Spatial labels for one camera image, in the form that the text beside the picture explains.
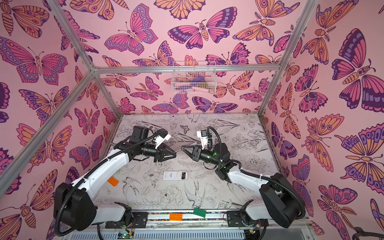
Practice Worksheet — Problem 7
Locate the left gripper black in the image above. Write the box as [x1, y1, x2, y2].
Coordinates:
[138, 144, 176, 164]

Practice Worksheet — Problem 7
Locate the white remote control with batteries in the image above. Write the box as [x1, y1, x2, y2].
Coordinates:
[163, 171, 188, 181]

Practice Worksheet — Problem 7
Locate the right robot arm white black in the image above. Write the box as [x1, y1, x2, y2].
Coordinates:
[181, 143, 306, 228]

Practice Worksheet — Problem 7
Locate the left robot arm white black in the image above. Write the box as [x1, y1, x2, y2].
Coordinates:
[54, 126, 177, 237]

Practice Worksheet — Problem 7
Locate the orange lego brick on table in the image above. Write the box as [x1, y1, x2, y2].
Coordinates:
[108, 177, 119, 187]

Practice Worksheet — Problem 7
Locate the purple object in basket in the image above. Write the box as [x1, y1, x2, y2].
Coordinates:
[191, 76, 206, 85]

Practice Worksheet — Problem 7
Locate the green circuit board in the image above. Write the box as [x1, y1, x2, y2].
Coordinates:
[118, 231, 134, 240]

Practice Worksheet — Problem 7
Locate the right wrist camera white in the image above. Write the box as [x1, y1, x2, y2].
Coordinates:
[197, 130, 212, 150]

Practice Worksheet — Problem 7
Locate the green lego brick on rail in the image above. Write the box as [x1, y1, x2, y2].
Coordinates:
[193, 208, 207, 218]

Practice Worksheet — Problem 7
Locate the orange lego brick on rail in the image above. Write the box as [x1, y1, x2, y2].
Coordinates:
[169, 213, 183, 222]

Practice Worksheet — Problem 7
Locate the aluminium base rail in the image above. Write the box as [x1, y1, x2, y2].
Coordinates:
[62, 208, 313, 240]

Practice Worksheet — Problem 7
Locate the white wire basket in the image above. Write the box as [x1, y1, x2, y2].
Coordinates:
[170, 61, 217, 95]

